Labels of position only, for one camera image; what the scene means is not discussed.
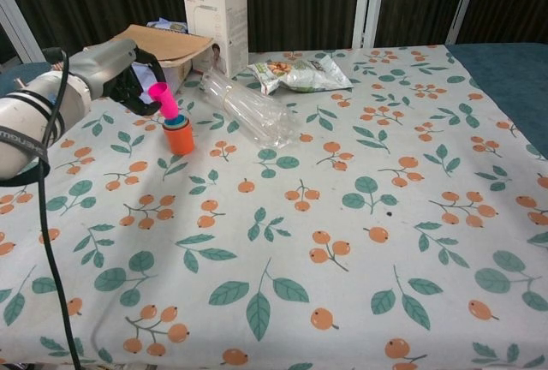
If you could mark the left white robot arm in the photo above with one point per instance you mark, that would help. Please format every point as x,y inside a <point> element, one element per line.
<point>25,117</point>

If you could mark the clear plastic packaging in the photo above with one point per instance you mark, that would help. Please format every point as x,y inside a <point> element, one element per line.
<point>248,109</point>

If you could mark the light blue plastic cup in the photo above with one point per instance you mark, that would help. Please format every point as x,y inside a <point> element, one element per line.
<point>173,121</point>

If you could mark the orange plastic cup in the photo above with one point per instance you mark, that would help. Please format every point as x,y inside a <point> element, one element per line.
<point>180,142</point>

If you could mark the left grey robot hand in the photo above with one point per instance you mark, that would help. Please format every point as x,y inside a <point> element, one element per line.
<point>105,66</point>

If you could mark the teal table cover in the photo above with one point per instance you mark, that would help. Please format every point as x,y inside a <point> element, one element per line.
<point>505,74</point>

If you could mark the nut snack bag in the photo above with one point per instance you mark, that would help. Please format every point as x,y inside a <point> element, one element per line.
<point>299,74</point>

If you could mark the floral fruit print tablecloth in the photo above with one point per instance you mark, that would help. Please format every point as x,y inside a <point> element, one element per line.
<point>325,224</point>

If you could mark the pink plastic cup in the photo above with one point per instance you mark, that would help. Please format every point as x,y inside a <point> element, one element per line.
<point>167,100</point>

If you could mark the dark folding screen white frame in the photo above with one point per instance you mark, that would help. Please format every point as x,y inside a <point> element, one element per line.
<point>299,1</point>

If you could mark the tall white carton box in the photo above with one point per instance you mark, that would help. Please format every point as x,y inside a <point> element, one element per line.
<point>210,10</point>

